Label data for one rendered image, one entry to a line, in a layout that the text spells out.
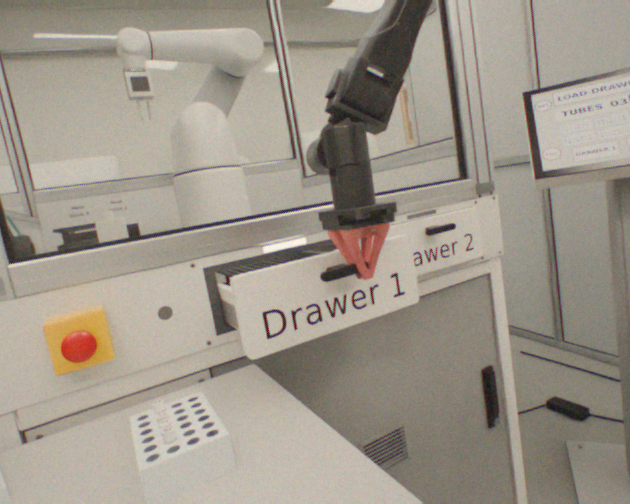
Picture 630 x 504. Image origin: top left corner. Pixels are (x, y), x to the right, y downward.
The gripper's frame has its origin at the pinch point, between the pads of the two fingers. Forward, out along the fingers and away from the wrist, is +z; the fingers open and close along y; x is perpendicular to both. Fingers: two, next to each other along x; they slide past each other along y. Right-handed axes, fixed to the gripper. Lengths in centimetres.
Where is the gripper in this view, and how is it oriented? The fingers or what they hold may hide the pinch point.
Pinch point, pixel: (364, 272)
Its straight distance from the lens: 57.8
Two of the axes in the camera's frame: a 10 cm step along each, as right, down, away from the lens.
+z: 1.5, 9.8, 1.3
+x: -8.7, 2.0, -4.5
